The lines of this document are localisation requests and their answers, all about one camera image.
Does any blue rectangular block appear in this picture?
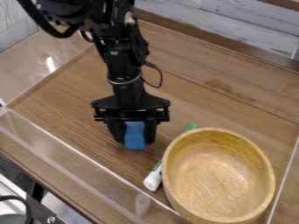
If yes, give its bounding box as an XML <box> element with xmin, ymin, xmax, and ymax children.
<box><xmin>125</xmin><ymin>122</ymin><xmax>146</xmax><ymax>151</ymax></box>

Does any white green marker tube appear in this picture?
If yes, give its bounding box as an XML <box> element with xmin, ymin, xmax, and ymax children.
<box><xmin>143</xmin><ymin>122</ymin><xmax>202</xmax><ymax>192</ymax></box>

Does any brown wooden bowl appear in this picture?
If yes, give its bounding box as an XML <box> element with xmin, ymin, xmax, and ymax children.
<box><xmin>163</xmin><ymin>128</ymin><xmax>277</xmax><ymax>224</ymax></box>

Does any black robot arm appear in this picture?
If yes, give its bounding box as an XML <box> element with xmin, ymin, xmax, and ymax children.
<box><xmin>16</xmin><ymin>0</ymin><xmax>171</xmax><ymax>150</ymax></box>

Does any black metal table bracket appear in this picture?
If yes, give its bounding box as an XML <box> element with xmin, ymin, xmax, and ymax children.
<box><xmin>26</xmin><ymin>182</ymin><xmax>67</xmax><ymax>224</ymax></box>

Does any black cable at bottom left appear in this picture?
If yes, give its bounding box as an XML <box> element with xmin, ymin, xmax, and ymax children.
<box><xmin>0</xmin><ymin>195</ymin><xmax>34</xmax><ymax>224</ymax></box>

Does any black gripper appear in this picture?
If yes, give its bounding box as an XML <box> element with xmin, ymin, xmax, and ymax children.
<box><xmin>91</xmin><ymin>93</ymin><xmax>171</xmax><ymax>144</ymax></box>

